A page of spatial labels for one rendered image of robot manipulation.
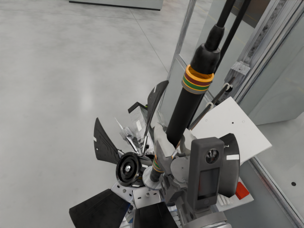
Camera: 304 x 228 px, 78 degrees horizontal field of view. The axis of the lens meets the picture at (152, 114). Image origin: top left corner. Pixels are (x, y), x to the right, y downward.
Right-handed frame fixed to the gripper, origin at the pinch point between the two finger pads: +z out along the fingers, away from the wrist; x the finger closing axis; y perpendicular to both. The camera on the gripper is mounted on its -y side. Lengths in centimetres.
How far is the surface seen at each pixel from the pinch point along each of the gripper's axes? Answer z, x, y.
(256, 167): 5, 70, 54
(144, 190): -1.3, -0.5, 33.9
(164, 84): 27.3, 11.0, 11.1
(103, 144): 26, -11, 44
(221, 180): -10.4, 14.2, 12.0
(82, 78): 222, -22, 154
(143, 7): 549, 155, 148
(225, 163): -6.2, 17.8, 11.8
